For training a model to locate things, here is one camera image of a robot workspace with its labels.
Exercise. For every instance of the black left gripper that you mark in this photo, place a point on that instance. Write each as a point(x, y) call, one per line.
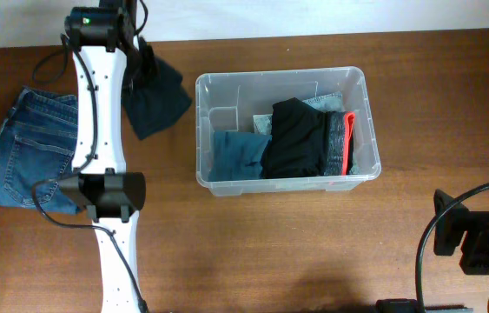
point(148, 69)

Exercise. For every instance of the black cloth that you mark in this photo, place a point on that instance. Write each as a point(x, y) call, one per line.
point(156, 103)

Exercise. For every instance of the dark blue jeans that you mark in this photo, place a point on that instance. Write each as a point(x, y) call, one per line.
point(37, 141)

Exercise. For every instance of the small blue cloth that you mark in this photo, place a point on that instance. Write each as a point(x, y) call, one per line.
point(238, 156)

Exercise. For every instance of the light blue jeans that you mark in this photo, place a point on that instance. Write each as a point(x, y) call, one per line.
point(329, 102)

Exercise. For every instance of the black shorts red grey waistband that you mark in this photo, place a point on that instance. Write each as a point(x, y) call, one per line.
point(309, 142)

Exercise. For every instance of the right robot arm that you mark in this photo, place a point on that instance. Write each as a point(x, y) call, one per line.
point(442, 203)

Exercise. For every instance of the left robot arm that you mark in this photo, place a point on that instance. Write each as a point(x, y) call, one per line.
point(103, 41)

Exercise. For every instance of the clear plastic storage bin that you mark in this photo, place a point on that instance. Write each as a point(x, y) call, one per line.
point(228, 101)

